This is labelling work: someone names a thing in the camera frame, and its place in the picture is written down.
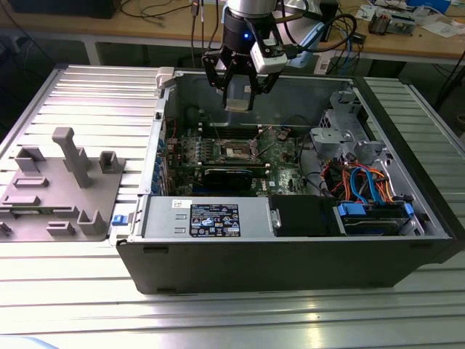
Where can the installed RAM stick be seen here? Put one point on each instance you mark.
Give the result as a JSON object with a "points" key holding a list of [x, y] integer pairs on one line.
{"points": [[259, 171]]}

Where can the green motherboard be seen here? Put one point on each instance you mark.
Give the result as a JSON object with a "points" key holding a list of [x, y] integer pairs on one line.
{"points": [[279, 156]]}

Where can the black drive bay box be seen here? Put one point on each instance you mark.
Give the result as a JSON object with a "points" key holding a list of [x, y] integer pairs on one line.
{"points": [[301, 216]]}

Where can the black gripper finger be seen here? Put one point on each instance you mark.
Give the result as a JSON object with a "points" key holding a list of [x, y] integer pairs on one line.
{"points": [[252, 100], [225, 98]]}

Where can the white paper sheets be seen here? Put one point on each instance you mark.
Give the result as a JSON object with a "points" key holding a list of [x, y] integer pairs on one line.
{"points": [[441, 29]]}

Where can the black round plastic part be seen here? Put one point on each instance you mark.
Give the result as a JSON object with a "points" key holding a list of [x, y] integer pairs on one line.
{"points": [[192, 115]]}

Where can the round coin battery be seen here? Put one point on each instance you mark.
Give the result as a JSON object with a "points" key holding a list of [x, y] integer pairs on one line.
{"points": [[283, 135]]}

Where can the CPU socket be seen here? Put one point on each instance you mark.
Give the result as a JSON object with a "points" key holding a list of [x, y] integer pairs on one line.
{"points": [[236, 151]]}

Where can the large black equipment box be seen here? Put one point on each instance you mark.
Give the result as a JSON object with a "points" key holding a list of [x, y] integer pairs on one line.
{"points": [[65, 8]]}

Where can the hard disk in blue carrier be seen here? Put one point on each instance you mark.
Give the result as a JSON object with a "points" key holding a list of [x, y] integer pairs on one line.
{"points": [[374, 223]]}

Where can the small blue latch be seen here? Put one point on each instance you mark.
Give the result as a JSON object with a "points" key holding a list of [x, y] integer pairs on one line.
{"points": [[118, 220]]}

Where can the pale blue plastic object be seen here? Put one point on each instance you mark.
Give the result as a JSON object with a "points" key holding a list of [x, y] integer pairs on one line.
{"points": [[22, 343]]}

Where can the white labelled adapter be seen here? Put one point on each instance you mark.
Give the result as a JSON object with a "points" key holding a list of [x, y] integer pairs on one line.
{"points": [[322, 66]]}

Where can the pale blue teach pendant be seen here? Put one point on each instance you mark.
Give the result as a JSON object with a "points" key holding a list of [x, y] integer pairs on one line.
{"points": [[310, 36]]}

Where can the grey power supply unit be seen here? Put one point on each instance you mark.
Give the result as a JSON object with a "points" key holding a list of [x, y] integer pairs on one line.
{"points": [[160, 218]]}

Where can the green circuit device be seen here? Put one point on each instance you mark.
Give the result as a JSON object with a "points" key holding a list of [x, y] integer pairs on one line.
{"points": [[403, 25]]}

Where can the black graphics card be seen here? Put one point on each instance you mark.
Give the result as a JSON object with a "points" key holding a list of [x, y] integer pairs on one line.
{"points": [[227, 180]]}

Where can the black open PC case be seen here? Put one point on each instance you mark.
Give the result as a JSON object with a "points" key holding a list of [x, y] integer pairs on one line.
{"points": [[254, 265]]}

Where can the grey plastic parts rack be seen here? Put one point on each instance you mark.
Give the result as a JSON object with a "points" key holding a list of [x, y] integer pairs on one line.
{"points": [[54, 203]]}

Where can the small CPU plate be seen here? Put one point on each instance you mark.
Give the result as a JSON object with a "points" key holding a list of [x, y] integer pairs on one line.
{"points": [[238, 105]]}

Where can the tall black desktop box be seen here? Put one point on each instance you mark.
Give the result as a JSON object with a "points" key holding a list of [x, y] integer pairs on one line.
{"points": [[328, 11]]}

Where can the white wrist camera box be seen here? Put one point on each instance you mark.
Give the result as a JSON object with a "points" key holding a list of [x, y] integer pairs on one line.
{"points": [[269, 62]]}

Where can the copper finned cooler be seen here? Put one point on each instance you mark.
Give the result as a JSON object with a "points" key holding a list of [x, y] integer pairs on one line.
{"points": [[379, 23]]}

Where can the silver metal drive cage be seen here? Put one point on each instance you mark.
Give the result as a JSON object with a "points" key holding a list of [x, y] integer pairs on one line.
{"points": [[328, 138]]}

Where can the blue cardboard box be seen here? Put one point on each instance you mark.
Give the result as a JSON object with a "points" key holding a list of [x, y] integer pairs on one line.
{"points": [[428, 4]]}

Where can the small black box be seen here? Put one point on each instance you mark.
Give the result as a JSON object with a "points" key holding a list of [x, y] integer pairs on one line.
{"points": [[358, 38]]}

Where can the long wooden desk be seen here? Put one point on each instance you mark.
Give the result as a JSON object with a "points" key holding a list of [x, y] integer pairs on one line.
{"points": [[152, 27]]}

